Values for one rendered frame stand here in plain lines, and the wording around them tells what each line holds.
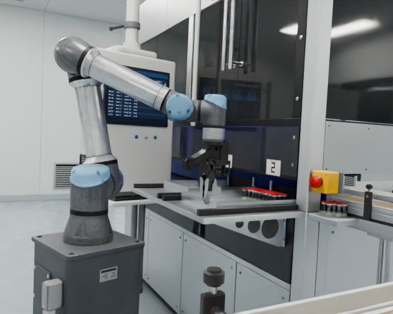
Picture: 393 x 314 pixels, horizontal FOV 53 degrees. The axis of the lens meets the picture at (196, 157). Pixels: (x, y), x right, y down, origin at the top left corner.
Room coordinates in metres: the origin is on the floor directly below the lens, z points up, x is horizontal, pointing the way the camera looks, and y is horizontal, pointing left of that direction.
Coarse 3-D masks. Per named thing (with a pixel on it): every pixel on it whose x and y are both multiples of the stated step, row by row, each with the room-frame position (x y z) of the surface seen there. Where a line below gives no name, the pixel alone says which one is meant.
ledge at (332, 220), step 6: (312, 216) 1.32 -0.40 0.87; (318, 216) 1.30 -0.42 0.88; (324, 216) 1.30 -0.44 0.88; (348, 216) 1.32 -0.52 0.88; (324, 222) 1.27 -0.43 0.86; (330, 222) 1.25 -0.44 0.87; (336, 222) 1.23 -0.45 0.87; (342, 222) 1.24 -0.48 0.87; (348, 222) 1.25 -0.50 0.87; (354, 222) 1.27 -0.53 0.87
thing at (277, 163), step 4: (268, 160) 1.55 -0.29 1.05; (272, 160) 1.53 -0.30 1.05; (276, 160) 1.50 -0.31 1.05; (268, 164) 1.55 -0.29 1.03; (272, 164) 1.53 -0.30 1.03; (276, 164) 1.50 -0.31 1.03; (280, 164) 1.48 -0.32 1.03; (268, 168) 1.54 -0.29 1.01; (272, 168) 1.52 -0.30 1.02; (276, 168) 1.50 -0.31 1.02; (280, 168) 1.48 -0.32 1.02; (268, 172) 1.54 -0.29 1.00; (276, 172) 1.50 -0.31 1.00
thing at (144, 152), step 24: (96, 48) 1.97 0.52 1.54; (120, 48) 2.06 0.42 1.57; (144, 72) 2.13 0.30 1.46; (168, 72) 2.24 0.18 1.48; (120, 96) 2.05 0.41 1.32; (120, 120) 2.05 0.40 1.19; (144, 120) 2.14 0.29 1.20; (168, 120) 2.25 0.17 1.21; (120, 144) 2.06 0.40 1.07; (144, 144) 2.15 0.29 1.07; (168, 144) 2.25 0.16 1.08; (120, 168) 2.06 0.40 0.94; (144, 168) 2.16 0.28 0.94; (168, 168) 2.26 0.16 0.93
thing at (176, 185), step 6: (174, 180) 1.84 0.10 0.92; (180, 180) 1.85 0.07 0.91; (186, 180) 1.87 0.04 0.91; (192, 180) 1.88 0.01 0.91; (216, 180) 1.94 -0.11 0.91; (222, 180) 1.96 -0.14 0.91; (168, 186) 1.76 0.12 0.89; (174, 186) 1.71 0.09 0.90; (180, 186) 1.65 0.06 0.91; (186, 186) 1.87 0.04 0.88; (192, 186) 1.88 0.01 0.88; (198, 186) 1.90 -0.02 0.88; (222, 186) 1.95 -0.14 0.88; (180, 192) 1.65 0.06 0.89
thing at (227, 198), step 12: (192, 192) 1.50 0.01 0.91; (228, 192) 1.58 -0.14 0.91; (240, 192) 1.61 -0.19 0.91; (192, 204) 1.40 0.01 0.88; (204, 204) 1.32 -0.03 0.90; (216, 204) 1.25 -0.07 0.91; (228, 204) 1.28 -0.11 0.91; (240, 204) 1.30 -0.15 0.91; (252, 204) 1.32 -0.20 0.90; (264, 204) 1.35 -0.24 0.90; (276, 204) 1.37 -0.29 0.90
